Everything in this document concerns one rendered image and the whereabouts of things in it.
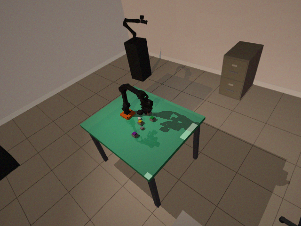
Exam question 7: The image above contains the green button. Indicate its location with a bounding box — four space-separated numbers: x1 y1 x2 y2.
150 116 156 122

